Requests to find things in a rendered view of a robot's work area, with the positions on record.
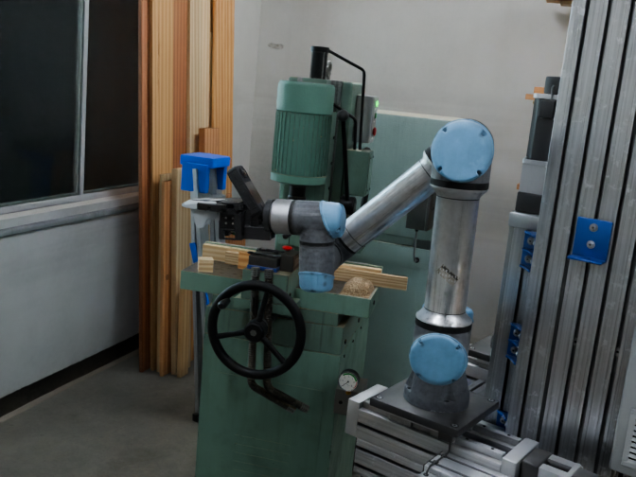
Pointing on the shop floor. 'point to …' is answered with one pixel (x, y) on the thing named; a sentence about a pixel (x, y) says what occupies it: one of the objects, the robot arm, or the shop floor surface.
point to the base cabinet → (325, 375)
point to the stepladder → (199, 165)
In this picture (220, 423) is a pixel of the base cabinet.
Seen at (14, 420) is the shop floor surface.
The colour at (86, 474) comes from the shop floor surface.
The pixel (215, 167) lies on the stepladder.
